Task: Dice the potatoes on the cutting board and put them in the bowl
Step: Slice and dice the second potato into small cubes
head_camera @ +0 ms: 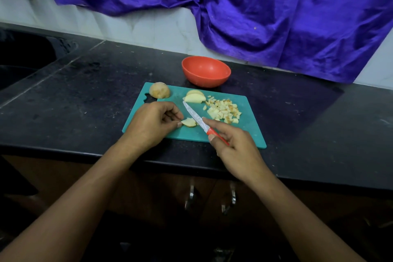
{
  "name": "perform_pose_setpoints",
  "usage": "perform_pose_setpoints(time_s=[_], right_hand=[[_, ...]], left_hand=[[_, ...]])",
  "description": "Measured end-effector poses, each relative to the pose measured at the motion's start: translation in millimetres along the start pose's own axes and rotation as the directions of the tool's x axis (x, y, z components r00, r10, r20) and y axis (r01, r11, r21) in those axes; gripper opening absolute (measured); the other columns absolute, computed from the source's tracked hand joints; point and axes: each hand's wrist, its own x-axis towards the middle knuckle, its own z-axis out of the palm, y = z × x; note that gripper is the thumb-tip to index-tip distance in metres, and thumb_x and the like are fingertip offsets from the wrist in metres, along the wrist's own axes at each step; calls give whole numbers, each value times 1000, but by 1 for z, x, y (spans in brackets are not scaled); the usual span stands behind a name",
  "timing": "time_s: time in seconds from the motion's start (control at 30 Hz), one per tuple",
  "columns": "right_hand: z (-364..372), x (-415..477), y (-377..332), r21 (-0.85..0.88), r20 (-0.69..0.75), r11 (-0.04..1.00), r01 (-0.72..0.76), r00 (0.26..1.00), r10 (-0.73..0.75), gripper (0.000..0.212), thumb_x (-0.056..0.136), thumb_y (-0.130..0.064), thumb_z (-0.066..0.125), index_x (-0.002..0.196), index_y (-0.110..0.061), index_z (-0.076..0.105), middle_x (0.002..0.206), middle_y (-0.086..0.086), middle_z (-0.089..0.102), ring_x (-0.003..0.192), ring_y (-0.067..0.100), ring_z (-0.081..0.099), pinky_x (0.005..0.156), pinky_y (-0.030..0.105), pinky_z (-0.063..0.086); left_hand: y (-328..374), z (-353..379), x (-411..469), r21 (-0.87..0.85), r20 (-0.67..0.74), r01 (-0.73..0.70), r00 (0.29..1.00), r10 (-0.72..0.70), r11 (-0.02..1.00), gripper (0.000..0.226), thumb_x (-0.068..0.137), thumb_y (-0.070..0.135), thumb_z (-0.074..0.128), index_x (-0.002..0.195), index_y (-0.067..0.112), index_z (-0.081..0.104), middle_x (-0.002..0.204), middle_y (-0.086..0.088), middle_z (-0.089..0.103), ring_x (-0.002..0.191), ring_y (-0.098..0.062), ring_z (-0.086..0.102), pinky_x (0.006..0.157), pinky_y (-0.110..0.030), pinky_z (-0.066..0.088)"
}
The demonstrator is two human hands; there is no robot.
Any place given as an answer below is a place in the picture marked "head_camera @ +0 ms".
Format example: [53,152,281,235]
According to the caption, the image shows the person's right hand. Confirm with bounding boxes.
[203,117,271,186]

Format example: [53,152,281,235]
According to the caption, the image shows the person's left hand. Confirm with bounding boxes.
[122,102,185,155]

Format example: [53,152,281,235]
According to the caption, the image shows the teal plastic cutting board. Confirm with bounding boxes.
[122,82,268,149]

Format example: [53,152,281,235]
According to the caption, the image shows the brown potato half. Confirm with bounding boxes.
[149,81,172,99]

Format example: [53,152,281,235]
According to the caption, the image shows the pile of diced apple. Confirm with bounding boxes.
[203,96,242,124]

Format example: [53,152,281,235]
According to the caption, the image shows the red-handled kitchen knife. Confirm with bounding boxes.
[183,101,231,147]

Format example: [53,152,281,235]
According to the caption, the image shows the orange bowl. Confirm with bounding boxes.
[181,56,232,89]

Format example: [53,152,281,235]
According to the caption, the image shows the person's left forearm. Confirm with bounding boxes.
[0,142,141,262]

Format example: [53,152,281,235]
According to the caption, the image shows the person's right forearm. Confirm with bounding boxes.
[248,169,366,262]

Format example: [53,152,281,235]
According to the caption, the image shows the dark kitchen sink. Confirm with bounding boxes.
[0,30,79,90]

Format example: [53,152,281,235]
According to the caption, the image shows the purple cloth curtain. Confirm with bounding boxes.
[36,0,393,84]

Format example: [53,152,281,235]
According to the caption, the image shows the metal cabinet handle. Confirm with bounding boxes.
[221,182,237,215]
[185,184,195,210]

